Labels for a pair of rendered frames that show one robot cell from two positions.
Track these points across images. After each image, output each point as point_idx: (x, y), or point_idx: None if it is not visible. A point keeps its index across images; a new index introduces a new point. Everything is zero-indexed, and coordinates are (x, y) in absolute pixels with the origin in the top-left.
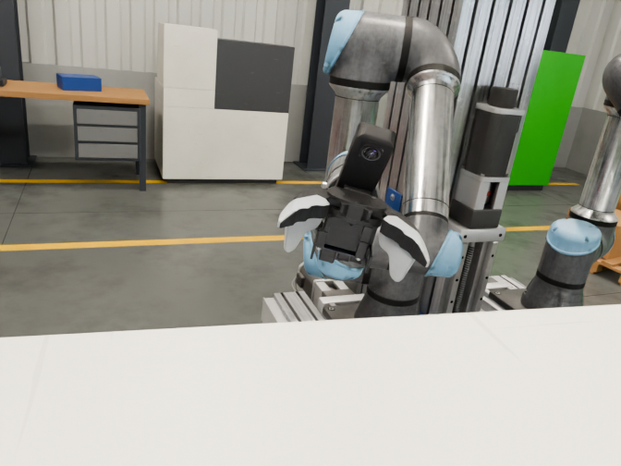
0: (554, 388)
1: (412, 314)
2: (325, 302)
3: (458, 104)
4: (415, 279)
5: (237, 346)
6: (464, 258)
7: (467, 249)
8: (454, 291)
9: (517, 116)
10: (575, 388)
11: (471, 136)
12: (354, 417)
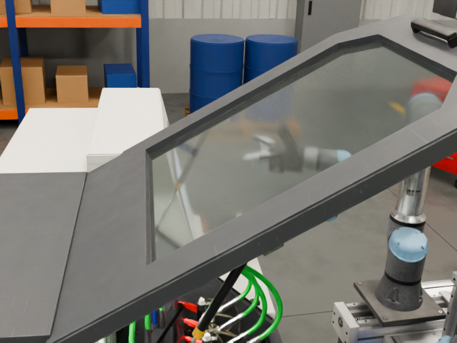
0: (147, 113)
1: (387, 286)
2: (440, 292)
3: None
4: (390, 262)
5: (156, 105)
6: (453, 298)
7: None
8: (446, 321)
9: None
10: (147, 113)
11: None
12: (147, 107)
